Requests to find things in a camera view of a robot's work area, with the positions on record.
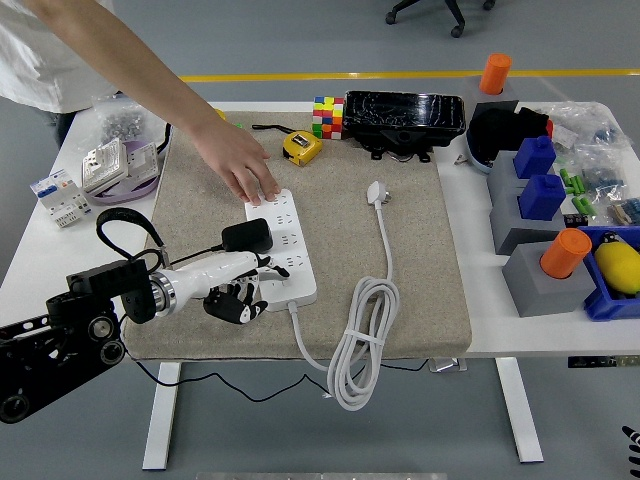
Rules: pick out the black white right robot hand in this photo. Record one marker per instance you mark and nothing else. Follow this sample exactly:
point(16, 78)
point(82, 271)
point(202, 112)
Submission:
point(634, 447)

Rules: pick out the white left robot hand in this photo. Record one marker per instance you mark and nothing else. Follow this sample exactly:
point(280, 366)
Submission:
point(210, 272)

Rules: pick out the person's hand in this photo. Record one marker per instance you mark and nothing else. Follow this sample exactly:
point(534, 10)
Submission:
point(235, 155)

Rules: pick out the black plug adapter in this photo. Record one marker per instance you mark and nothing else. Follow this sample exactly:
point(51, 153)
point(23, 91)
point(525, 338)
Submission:
point(247, 235)

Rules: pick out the white power strip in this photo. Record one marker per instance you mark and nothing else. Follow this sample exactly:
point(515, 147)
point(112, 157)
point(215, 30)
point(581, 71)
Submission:
point(300, 235)

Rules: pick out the person's forearm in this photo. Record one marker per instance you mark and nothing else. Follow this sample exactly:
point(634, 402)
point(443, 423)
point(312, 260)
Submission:
point(125, 65)

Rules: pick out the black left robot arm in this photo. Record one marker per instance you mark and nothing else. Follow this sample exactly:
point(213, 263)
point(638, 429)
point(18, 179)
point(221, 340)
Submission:
point(45, 350)

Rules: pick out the small black circuit board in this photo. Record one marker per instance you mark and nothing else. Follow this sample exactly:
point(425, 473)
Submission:
point(576, 220)

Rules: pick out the grey-brown mat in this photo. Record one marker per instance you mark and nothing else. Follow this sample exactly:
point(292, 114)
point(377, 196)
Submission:
point(210, 340)

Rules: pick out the black box under table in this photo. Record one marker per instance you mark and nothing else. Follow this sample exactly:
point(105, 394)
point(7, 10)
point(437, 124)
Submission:
point(600, 361)

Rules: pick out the white socket panel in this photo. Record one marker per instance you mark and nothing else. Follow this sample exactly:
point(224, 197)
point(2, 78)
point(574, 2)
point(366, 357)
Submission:
point(142, 162)

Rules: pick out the lilac tape roll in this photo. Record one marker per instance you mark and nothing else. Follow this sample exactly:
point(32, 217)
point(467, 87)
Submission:
point(125, 195)

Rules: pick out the clear bag of metal nuts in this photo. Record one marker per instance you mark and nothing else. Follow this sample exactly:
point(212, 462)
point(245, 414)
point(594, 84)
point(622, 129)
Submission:
point(122, 125)

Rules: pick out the white table leg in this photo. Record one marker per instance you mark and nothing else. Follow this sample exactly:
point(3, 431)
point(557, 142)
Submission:
point(161, 415)
point(520, 410)

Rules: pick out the blue plastic bin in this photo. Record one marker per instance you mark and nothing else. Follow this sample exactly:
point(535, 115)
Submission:
point(607, 305)

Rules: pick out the white circuit breaker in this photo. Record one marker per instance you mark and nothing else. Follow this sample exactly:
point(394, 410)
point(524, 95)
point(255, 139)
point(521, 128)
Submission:
point(57, 195)

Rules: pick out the black cracked screen device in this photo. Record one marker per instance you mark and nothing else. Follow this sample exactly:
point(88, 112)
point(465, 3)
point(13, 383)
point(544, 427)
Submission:
point(405, 112)

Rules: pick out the yellow rounded toy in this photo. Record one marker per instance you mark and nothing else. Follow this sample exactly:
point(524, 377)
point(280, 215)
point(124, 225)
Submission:
point(620, 265)

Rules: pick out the grey block base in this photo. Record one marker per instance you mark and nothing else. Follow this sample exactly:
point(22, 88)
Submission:
point(530, 290)
point(470, 92)
point(505, 225)
point(500, 175)

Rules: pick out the orange cylinder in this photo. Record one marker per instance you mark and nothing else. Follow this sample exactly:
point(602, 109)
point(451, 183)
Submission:
point(565, 252)
point(495, 72)

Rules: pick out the person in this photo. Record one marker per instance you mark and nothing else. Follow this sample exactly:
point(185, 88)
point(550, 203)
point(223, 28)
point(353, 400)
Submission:
point(30, 65)

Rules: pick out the small metal part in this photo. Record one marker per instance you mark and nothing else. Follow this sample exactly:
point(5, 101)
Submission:
point(460, 160)

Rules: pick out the clear bag of blue parts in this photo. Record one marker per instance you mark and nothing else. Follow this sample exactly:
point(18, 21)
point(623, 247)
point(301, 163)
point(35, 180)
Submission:
point(602, 172)
point(590, 120)
point(627, 210)

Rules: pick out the white blue bowl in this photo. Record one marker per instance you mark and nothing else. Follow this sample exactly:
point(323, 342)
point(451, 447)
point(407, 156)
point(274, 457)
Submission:
point(475, 155)

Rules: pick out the green peg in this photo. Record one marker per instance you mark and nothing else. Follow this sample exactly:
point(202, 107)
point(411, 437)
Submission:
point(584, 206)
point(577, 185)
point(565, 177)

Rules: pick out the black cloth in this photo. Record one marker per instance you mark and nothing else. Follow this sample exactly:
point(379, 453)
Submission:
point(495, 132)

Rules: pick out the black office chair base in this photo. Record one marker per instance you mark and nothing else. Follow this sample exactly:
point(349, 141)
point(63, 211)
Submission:
point(452, 10)

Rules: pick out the blue block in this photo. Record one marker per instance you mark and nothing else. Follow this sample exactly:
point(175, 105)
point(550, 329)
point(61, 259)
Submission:
point(534, 157)
point(542, 197)

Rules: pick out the white wall socket box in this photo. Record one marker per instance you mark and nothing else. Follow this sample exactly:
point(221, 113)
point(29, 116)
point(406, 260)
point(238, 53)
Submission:
point(105, 165)

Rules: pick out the silver bracket under table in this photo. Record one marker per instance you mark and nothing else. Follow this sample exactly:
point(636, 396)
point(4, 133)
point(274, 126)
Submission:
point(447, 365)

